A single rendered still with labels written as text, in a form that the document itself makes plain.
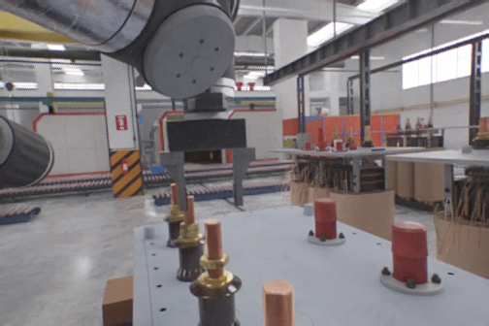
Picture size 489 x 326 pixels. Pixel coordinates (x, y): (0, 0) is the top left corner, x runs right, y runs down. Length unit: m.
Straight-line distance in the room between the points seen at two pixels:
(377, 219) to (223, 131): 2.74
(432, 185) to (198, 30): 7.28
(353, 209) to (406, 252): 2.25
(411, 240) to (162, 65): 0.65
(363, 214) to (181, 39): 2.86
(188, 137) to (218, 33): 0.23
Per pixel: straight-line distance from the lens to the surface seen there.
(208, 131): 0.53
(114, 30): 0.30
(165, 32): 0.31
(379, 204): 3.17
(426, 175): 7.44
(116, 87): 10.92
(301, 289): 0.79
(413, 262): 0.82
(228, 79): 0.53
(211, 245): 0.57
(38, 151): 0.89
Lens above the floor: 1.71
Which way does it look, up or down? 5 degrees down
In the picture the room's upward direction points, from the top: 3 degrees counter-clockwise
